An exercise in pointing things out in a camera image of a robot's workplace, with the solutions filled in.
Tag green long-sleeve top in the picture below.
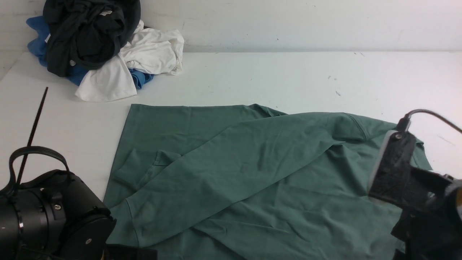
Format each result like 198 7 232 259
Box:
103 104 433 260

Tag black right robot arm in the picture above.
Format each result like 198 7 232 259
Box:
392 172 461 260

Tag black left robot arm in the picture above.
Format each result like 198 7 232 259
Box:
0 170 117 260

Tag white crumpled garment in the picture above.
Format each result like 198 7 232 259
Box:
75 21 185 103

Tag blue crumpled garment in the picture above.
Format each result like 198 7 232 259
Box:
26 16 154 90

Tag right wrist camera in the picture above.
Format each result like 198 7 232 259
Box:
367 130 416 207

